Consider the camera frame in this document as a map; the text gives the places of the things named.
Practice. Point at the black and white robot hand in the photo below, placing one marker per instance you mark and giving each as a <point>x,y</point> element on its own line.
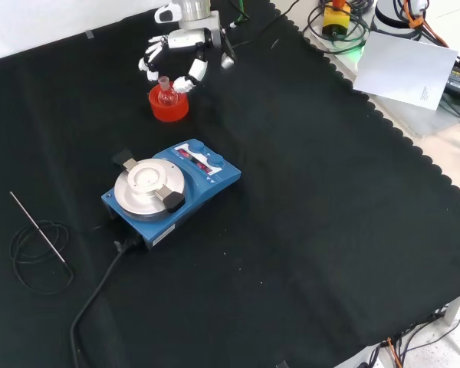
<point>188,38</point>

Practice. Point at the clear round-bottom flask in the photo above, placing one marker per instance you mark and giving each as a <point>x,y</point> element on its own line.
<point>167,96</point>

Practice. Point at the grey tape piece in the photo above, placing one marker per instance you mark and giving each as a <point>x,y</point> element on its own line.
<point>281,364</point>
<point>89,34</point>

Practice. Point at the blue-base heater with steel plate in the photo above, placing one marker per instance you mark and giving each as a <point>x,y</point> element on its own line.
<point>218,179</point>

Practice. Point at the yellow stop button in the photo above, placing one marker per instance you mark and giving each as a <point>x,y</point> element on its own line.
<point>335,17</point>

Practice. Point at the black bench cloth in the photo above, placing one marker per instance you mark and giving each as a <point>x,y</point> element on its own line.
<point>291,191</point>

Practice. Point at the pale board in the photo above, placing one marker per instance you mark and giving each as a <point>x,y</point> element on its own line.
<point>402,69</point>

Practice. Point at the thin metal probe rod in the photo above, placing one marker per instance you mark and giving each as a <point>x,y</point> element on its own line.
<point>38,228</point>

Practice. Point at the white table leg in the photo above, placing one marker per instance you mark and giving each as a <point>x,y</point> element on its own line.
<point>458,308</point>

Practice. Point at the white wrist camera shell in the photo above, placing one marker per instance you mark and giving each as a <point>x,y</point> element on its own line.
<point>166,14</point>

